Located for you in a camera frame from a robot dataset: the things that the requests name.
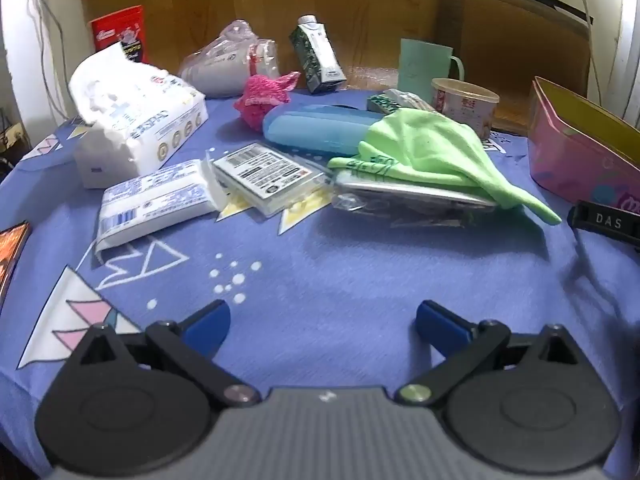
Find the red box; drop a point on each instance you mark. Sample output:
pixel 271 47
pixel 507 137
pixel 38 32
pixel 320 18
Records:
pixel 127 27

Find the teal mug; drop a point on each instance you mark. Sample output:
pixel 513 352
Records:
pixel 422 65

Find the plastic bag of white cups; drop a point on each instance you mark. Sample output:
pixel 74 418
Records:
pixel 225 67

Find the pink storage box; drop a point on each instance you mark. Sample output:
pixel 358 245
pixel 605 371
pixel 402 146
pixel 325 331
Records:
pixel 575 150

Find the green foil pill pack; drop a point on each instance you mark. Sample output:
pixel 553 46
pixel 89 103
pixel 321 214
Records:
pixel 382 103

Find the clear plastic packet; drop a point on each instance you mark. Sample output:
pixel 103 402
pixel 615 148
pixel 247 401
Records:
pixel 400 199

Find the brown chair back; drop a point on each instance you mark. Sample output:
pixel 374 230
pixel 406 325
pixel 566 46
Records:
pixel 515 55

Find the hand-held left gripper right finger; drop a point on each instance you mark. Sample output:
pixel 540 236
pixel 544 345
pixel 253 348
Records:
pixel 441 328

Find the blue oblong case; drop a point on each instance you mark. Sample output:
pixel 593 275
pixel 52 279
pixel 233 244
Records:
pixel 315 127

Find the green cloth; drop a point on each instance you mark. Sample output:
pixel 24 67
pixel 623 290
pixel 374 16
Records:
pixel 425 147

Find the pink knitted cloth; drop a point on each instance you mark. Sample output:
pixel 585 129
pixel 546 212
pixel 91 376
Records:
pixel 262 97

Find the wooden board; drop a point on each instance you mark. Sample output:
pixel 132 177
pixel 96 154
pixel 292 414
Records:
pixel 250 0

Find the blue printed tablecloth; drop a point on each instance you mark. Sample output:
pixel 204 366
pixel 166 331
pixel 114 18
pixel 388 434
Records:
pixel 320 270

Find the small white tissue pack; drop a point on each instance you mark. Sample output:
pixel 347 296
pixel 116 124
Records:
pixel 152 200

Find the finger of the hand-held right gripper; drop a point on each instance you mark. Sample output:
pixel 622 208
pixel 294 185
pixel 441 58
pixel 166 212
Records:
pixel 607 221

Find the flat pack with barcode label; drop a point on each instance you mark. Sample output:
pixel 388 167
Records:
pixel 265 172

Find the green and white drink carton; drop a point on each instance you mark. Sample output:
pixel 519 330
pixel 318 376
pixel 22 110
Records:
pixel 317 55

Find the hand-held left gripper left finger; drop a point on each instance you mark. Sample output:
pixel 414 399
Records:
pixel 209 326

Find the large white tissue pack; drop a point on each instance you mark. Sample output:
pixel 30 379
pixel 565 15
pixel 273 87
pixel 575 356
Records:
pixel 135 115

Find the paper bowl with gold rim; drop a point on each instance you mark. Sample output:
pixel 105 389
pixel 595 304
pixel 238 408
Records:
pixel 462 105

